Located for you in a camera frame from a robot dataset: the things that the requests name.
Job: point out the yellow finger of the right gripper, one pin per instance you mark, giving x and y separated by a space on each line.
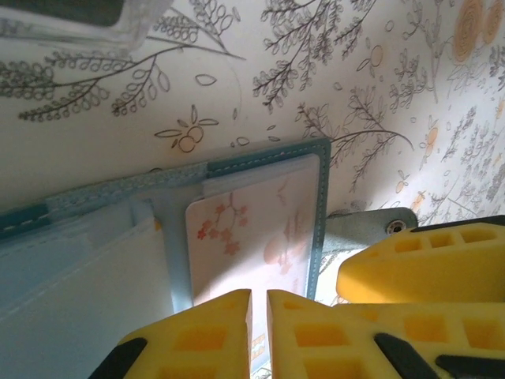
473 335
434 276

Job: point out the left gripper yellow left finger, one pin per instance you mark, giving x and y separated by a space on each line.
165 335

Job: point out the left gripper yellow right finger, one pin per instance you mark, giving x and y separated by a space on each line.
284 343

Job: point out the white pink blossom card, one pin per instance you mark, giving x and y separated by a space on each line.
244 245

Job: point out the teal leather card holder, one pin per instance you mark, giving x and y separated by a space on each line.
260 161

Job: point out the clear plastic bag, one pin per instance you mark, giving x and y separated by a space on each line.
150 23

